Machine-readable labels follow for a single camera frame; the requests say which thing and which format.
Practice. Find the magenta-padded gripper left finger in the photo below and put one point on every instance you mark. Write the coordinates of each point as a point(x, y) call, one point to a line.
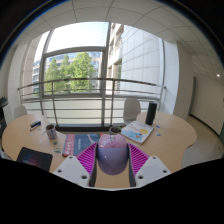
point(71, 168)

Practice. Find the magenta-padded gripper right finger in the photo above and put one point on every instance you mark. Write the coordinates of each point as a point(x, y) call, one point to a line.
point(151, 168)

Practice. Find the lilac computer mouse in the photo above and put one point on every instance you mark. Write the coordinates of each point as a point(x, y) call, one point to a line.
point(112, 156)

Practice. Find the black mouse pad red print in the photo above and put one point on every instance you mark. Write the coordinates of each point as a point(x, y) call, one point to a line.
point(33, 158)

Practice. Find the red and blue magazine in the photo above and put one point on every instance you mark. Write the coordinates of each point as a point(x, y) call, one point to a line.
point(80, 143)

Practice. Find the white illustrated booklet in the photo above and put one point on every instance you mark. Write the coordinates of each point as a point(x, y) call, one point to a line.
point(137, 131)

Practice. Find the printed mug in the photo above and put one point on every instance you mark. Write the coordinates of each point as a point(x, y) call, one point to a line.
point(51, 132)
point(115, 130)

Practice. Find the black cylindrical speaker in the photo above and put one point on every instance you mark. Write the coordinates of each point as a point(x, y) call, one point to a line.
point(151, 113)

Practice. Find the white chair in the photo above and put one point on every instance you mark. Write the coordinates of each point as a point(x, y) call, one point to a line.
point(20, 111)
point(132, 108)

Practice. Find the black office printer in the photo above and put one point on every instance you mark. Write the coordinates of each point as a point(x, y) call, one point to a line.
point(2, 115)

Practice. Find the metal balcony railing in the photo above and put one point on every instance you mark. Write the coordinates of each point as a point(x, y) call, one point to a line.
point(83, 79)

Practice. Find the green tree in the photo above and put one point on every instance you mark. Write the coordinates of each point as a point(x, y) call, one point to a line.
point(76, 70)

